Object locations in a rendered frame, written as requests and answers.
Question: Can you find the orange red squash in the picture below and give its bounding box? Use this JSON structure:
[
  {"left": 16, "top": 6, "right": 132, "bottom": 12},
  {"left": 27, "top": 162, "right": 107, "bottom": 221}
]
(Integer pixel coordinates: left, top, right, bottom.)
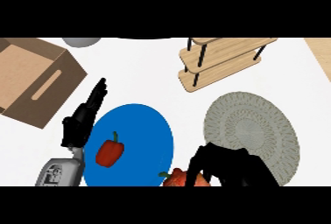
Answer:
[{"left": 157, "top": 167, "right": 212, "bottom": 187}]

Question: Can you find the brown cardboard box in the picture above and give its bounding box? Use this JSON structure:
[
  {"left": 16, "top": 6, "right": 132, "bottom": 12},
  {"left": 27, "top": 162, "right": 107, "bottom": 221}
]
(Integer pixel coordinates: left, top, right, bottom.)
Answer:
[{"left": 0, "top": 37, "right": 88, "bottom": 130}]

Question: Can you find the wooden tiered shelf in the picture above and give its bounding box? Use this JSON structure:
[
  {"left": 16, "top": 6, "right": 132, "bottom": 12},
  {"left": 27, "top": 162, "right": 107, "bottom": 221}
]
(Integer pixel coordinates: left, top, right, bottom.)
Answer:
[{"left": 177, "top": 37, "right": 279, "bottom": 94}]

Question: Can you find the round blue placemat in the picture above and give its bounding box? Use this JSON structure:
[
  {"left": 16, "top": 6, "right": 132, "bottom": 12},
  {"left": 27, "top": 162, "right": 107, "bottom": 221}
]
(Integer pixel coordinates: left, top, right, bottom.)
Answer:
[{"left": 82, "top": 103, "right": 175, "bottom": 187}]

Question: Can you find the red bell pepper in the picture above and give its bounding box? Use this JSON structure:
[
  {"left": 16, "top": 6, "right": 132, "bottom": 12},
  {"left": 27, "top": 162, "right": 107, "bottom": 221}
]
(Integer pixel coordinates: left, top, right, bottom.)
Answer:
[{"left": 94, "top": 130, "right": 125, "bottom": 169}]

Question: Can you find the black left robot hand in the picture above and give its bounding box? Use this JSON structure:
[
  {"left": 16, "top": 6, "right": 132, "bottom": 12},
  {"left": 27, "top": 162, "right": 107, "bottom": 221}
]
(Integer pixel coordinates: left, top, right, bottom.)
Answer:
[{"left": 58, "top": 77, "right": 109, "bottom": 149}]

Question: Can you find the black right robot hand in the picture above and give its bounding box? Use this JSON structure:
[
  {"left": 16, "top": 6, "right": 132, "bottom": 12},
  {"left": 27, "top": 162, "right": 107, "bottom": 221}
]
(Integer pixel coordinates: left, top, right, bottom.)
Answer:
[{"left": 184, "top": 142, "right": 280, "bottom": 187}]

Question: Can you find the grey round bowl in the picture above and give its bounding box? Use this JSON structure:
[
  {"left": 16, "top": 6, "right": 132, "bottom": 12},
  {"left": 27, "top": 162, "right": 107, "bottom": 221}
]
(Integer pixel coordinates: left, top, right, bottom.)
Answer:
[{"left": 60, "top": 37, "right": 101, "bottom": 48}]

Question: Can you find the pale wooden board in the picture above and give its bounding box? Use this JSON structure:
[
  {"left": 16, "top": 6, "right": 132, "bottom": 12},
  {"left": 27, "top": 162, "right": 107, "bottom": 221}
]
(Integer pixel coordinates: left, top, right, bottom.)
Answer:
[{"left": 304, "top": 37, "right": 331, "bottom": 82}]

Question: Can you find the round grey woven placemat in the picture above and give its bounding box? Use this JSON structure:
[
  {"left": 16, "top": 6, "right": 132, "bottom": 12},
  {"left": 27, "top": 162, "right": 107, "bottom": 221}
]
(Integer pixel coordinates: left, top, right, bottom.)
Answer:
[{"left": 200, "top": 91, "right": 301, "bottom": 187}]

